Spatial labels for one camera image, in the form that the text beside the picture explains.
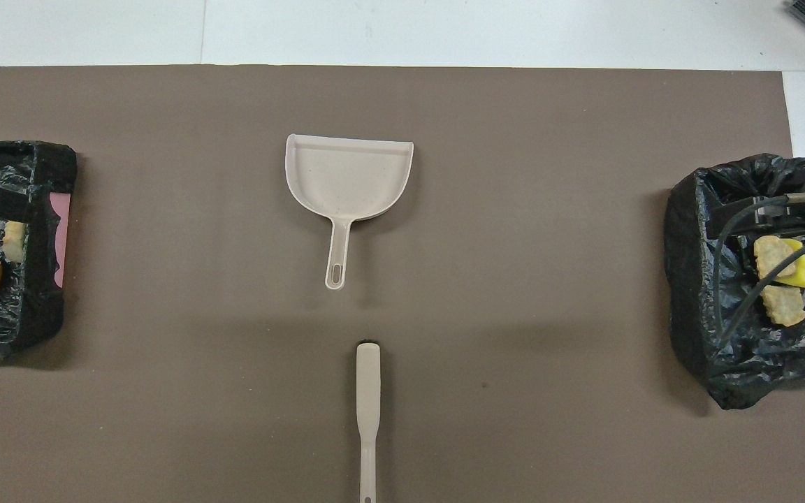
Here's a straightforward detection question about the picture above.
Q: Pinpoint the striped orange croissant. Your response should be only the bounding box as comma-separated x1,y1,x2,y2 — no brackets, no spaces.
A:
753,235,798,280
2,221,27,264

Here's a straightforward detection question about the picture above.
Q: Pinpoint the pale bread chunk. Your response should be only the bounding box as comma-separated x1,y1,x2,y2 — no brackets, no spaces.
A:
759,283,805,328

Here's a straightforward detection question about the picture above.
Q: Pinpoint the beige plastic dustpan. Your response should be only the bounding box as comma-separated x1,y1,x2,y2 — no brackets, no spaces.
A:
284,133,415,291

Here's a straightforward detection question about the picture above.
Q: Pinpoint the beige hand brush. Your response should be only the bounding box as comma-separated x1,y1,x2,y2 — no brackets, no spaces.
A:
356,342,382,503

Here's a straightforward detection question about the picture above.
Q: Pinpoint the pink bin with black bag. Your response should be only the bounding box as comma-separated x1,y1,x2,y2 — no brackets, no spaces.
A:
0,140,78,359

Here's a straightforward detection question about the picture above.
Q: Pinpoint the bin covered by black bag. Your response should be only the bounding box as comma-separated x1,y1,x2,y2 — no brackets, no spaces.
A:
663,153,805,411

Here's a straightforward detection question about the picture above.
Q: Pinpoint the brown table mat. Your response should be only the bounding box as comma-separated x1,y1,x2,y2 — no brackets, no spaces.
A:
0,65,805,503

